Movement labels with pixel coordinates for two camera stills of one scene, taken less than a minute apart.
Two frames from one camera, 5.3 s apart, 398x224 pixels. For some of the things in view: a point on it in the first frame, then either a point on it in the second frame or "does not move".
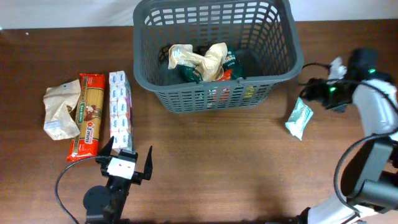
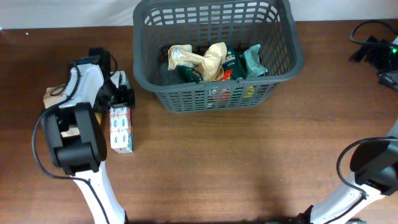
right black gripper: x=318 y=89 -> x=373 y=58
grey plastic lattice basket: x=262 y=32 does not move
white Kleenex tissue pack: x=120 y=111 does not move
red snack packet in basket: x=227 y=75 does not move
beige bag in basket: x=211 y=65 does not move
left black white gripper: x=137 y=177 -> x=127 y=98
